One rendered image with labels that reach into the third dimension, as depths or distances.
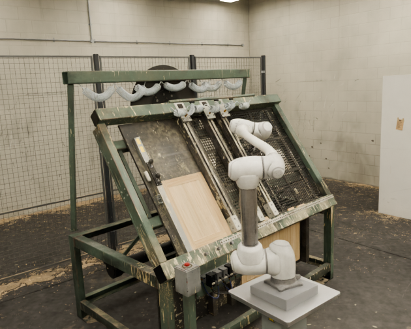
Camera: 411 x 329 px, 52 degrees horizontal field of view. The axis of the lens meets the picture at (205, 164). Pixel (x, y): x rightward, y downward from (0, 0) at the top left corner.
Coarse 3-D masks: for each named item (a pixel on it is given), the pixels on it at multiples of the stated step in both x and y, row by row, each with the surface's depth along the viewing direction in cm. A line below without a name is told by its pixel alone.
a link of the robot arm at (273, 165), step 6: (264, 156) 240; (270, 156) 240; (276, 156) 241; (264, 162) 235; (270, 162) 235; (276, 162) 234; (282, 162) 237; (264, 168) 235; (270, 168) 233; (276, 168) 232; (282, 168) 233; (264, 174) 236; (270, 174) 233; (276, 174) 233; (282, 174) 233
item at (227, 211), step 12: (180, 108) 353; (192, 108) 347; (180, 120) 353; (192, 132) 352; (192, 144) 347; (204, 156) 346; (204, 168) 341; (216, 180) 340; (216, 192) 336; (228, 204) 334; (228, 216) 330; (240, 228) 328
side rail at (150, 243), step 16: (96, 128) 308; (112, 144) 302; (112, 160) 298; (112, 176) 301; (128, 176) 296; (128, 192) 290; (128, 208) 294; (144, 224) 284; (144, 240) 286; (160, 256) 279
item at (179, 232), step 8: (136, 144) 317; (144, 152) 317; (144, 160) 313; (152, 184) 311; (160, 192) 306; (168, 200) 307; (168, 208) 303; (168, 216) 303; (176, 216) 303; (176, 224) 300; (176, 232) 299; (184, 232) 300; (184, 240) 297; (184, 248) 295
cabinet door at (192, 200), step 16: (192, 176) 335; (176, 192) 318; (192, 192) 327; (208, 192) 336; (176, 208) 310; (192, 208) 319; (208, 208) 328; (192, 224) 311; (208, 224) 320; (224, 224) 328; (192, 240) 304; (208, 240) 311
